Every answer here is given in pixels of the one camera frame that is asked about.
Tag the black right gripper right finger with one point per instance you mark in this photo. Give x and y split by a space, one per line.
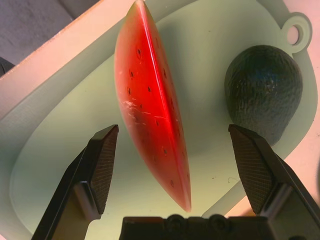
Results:
260 170

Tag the green cutting board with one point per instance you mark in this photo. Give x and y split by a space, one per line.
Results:
207 50

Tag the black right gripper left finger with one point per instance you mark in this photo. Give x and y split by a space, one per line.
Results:
80 180

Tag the dark green avocado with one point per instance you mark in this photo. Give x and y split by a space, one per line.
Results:
262 92

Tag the red watermelon slice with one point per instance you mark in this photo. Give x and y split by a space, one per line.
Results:
142 87

